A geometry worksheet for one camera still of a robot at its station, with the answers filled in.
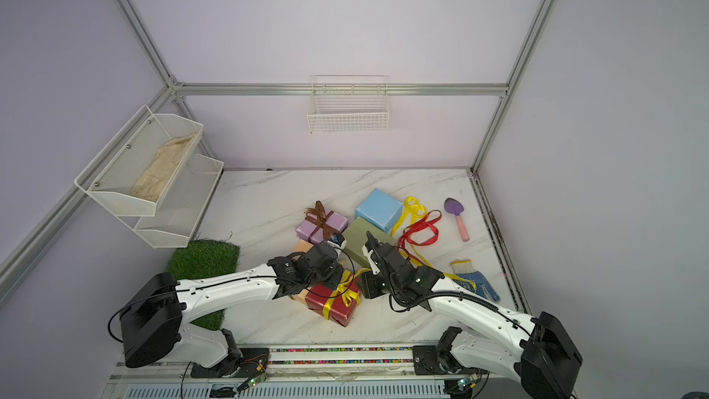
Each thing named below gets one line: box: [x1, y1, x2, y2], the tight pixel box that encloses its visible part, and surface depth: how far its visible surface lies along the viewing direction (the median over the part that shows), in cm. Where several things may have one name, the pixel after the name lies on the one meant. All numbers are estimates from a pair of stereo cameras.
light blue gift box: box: [354, 187, 404, 233], surface depth 101 cm
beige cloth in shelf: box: [130, 133, 197, 203], surface depth 81 cm
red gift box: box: [304, 275, 361, 327], surface depth 78 cm
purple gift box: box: [295, 209, 349, 243], surface depth 95 cm
